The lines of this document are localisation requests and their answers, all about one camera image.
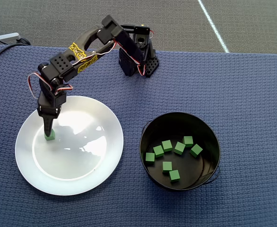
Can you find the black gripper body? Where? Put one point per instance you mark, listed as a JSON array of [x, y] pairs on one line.
[[48, 113]]

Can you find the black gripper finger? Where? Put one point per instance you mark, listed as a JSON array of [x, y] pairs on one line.
[[48, 126]]

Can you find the small green cube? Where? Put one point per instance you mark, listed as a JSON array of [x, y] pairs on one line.
[[150, 158], [167, 145], [174, 175], [158, 151], [188, 141], [196, 150], [179, 148], [167, 166], [52, 136]]

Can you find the white round plate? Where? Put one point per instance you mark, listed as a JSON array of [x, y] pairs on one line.
[[77, 165]]

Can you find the black metal bucket container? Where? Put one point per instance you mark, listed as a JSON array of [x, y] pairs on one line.
[[195, 172]]

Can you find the black caster wheel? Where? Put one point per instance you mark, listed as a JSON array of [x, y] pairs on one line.
[[23, 42]]

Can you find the grey metal chair leg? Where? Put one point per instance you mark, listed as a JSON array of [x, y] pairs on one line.
[[8, 36]]

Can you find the white floor tape line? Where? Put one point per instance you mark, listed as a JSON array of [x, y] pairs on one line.
[[214, 26]]

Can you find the blue woven table mat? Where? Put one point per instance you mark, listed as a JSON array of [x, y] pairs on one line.
[[247, 118]]

